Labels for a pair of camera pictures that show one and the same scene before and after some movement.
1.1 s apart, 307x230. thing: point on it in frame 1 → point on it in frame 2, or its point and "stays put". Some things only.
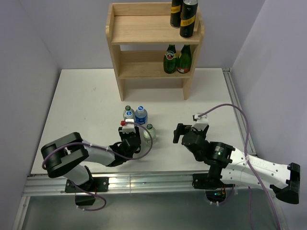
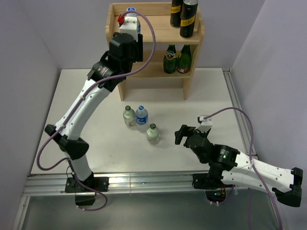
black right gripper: [183, 132] stays put
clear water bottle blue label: [129, 114] → [133, 14]
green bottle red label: [184, 60] stays put
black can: [188, 16] stays put
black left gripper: [129, 135] → [139, 48]
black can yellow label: [176, 13] stays put
